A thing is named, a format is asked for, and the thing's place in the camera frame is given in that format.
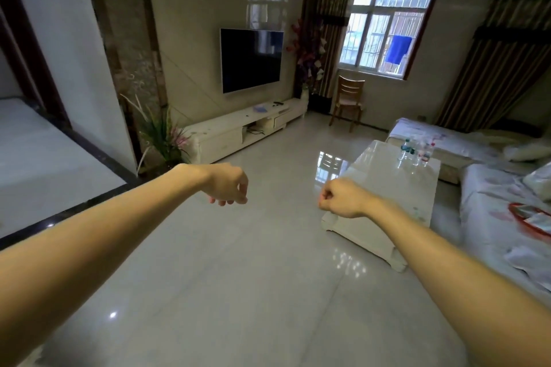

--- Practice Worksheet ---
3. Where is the person's left hand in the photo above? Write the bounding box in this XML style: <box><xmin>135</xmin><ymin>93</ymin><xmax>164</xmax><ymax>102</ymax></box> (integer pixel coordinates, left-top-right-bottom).
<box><xmin>199</xmin><ymin>163</ymin><xmax>249</xmax><ymax>207</ymax></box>

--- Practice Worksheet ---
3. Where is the person's right hand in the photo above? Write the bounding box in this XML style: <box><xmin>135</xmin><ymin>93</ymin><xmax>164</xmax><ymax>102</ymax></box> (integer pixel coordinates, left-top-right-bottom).
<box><xmin>318</xmin><ymin>178</ymin><xmax>376</xmax><ymax>219</ymax></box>

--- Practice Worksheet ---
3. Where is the person's left forearm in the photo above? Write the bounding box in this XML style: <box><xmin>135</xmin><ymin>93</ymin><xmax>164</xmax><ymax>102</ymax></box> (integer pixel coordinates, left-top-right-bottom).
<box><xmin>0</xmin><ymin>164</ymin><xmax>212</xmax><ymax>367</ymax></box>

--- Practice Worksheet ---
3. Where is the person's right forearm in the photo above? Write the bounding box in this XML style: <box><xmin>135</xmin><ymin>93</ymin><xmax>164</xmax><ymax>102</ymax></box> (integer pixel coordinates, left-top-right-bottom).
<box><xmin>364</xmin><ymin>197</ymin><xmax>551</xmax><ymax>367</ymax></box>

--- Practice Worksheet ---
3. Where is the white coffee table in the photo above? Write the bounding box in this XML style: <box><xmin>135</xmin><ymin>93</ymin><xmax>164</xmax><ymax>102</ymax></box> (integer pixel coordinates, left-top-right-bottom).
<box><xmin>321</xmin><ymin>140</ymin><xmax>442</xmax><ymax>273</ymax></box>

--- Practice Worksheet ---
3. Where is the white television cabinet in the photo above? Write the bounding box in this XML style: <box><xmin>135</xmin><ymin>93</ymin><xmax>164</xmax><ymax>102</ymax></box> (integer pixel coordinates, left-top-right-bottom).
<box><xmin>183</xmin><ymin>98</ymin><xmax>309</xmax><ymax>165</ymax></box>

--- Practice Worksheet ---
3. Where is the green potted plant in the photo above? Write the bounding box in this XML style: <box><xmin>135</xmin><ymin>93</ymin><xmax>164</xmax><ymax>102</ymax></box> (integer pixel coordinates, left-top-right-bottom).
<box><xmin>120</xmin><ymin>93</ymin><xmax>193</xmax><ymax>175</ymax></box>

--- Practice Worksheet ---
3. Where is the wooden chair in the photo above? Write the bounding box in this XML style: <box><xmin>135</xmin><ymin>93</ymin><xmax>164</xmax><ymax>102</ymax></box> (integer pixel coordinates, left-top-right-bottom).
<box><xmin>329</xmin><ymin>75</ymin><xmax>366</xmax><ymax>133</ymax></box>

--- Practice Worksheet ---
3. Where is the covered sofa with floral sheet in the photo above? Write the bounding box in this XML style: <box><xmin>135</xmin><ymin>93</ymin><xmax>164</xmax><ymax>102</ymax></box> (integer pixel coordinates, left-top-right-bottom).
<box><xmin>458</xmin><ymin>163</ymin><xmax>551</xmax><ymax>309</ymax></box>
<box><xmin>385</xmin><ymin>117</ymin><xmax>551</xmax><ymax>185</ymax></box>

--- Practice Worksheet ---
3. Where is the tall artificial flower arrangement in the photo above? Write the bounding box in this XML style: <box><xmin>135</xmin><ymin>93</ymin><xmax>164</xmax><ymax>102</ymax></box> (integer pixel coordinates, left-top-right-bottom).
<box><xmin>287</xmin><ymin>18</ymin><xmax>326</xmax><ymax>94</ymax></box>

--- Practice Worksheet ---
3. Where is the blue towel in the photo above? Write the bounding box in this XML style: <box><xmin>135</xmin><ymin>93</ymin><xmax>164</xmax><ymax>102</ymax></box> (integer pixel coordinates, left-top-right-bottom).
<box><xmin>385</xmin><ymin>36</ymin><xmax>413</xmax><ymax>65</ymax></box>

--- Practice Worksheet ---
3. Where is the brown striped curtain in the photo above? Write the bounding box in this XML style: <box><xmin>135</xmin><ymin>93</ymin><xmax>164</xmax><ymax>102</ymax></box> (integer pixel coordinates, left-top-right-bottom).
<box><xmin>435</xmin><ymin>0</ymin><xmax>551</xmax><ymax>138</ymax></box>
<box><xmin>301</xmin><ymin>0</ymin><xmax>363</xmax><ymax>114</ymax></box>

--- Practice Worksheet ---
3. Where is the red and white plastic bag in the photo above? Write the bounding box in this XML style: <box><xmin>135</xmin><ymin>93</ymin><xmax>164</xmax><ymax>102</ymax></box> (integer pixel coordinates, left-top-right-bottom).
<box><xmin>508</xmin><ymin>202</ymin><xmax>551</xmax><ymax>237</ymax></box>

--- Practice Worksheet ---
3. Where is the white cushion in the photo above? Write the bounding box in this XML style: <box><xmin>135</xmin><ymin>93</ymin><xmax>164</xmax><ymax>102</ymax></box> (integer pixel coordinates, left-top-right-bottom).
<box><xmin>522</xmin><ymin>163</ymin><xmax>551</xmax><ymax>202</ymax></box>
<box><xmin>501</xmin><ymin>142</ymin><xmax>551</xmax><ymax>163</ymax></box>

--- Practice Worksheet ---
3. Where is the wall-mounted flat television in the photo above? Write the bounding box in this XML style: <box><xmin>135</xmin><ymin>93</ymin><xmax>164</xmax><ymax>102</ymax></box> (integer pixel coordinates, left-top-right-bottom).
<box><xmin>220</xmin><ymin>28</ymin><xmax>285</xmax><ymax>95</ymax></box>

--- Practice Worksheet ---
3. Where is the window with brown frame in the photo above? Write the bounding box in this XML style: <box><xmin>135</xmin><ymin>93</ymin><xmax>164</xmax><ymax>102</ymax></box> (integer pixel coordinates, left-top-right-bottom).
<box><xmin>337</xmin><ymin>0</ymin><xmax>448</xmax><ymax>81</ymax></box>

